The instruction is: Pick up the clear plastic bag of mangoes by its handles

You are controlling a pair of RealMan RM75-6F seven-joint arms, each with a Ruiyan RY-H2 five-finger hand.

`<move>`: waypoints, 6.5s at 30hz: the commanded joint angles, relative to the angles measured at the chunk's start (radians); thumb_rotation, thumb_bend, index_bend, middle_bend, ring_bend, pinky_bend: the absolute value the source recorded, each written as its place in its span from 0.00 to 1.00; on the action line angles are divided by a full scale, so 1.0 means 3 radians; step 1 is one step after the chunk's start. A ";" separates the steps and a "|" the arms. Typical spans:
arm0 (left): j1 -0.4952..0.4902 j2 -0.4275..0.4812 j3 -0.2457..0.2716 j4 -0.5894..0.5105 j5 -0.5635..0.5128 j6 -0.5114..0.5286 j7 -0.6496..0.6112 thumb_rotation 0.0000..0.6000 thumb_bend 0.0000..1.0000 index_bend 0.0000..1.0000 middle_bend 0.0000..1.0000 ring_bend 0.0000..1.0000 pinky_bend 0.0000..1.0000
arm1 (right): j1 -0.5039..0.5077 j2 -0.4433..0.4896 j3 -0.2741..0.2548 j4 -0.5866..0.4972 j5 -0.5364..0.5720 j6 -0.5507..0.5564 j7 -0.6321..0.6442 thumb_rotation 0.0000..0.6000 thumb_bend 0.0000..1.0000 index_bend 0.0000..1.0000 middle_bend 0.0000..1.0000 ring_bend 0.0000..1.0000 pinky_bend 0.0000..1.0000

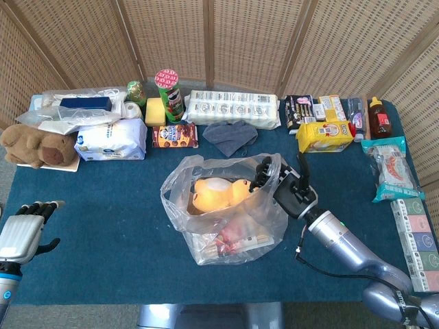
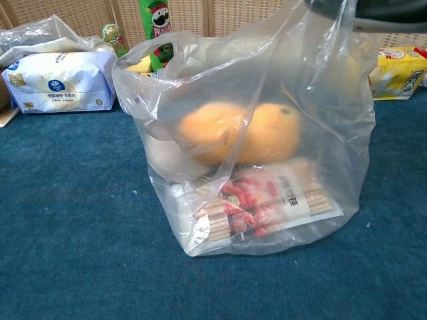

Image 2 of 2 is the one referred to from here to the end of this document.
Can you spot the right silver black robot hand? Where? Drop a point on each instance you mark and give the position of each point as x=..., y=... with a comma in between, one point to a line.
x=383, y=13

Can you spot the clear plastic shopping bag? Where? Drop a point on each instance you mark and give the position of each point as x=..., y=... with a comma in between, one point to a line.
x=300, y=66

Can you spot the yellow snack bag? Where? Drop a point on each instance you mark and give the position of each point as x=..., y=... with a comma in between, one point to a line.
x=400, y=76

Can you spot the crumpled clear bag with goods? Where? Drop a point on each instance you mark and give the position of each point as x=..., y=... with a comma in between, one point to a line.
x=33, y=36

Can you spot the wicker folding screen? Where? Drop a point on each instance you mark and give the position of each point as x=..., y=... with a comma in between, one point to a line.
x=233, y=16

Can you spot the yellow plush toy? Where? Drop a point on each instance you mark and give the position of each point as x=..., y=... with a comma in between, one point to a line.
x=273, y=133

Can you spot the bamboo chopsticks pack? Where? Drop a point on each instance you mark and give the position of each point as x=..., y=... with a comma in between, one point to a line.
x=300, y=200

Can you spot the green Pringles can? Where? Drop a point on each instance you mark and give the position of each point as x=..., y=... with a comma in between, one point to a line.
x=156, y=16

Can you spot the yellow sponge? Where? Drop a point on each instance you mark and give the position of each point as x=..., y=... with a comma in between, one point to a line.
x=141, y=65

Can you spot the green bottle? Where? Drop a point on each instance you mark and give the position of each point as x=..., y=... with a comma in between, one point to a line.
x=113, y=36

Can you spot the white blue tissue pack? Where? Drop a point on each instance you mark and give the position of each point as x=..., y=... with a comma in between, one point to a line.
x=60, y=83

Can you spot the blue felt table cover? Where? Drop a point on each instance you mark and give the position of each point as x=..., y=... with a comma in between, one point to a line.
x=66, y=200

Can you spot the brown capybara plush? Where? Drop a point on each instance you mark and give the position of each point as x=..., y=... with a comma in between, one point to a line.
x=2, y=93

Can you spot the white flat board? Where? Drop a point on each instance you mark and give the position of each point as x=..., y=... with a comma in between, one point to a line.
x=8, y=118

